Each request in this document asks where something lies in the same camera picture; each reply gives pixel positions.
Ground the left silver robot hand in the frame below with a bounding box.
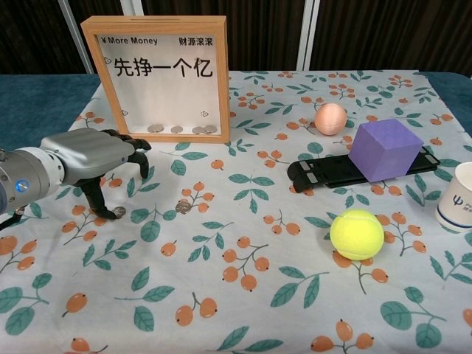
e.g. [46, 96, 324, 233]
[40, 127, 153, 221]

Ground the teal table cover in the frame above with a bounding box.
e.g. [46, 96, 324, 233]
[0, 72, 472, 207]

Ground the floral print tablecloth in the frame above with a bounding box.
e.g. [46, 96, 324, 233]
[0, 69, 472, 354]

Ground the pink ball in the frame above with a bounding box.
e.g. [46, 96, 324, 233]
[314, 103, 348, 136]

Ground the yellow tennis ball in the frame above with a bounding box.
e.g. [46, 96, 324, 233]
[329, 209, 385, 261]

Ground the purple foam cube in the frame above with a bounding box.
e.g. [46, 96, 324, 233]
[347, 118, 423, 184]

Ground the white paper cup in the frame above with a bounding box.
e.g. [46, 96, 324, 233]
[434, 162, 472, 233]

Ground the wooden frame money box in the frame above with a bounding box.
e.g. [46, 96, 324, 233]
[80, 15, 232, 145]

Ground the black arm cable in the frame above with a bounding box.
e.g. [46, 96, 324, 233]
[0, 206, 27, 232]

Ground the white partition post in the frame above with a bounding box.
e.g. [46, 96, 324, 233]
[296, 0, 321, 71]
[57, 0, 94, 74]

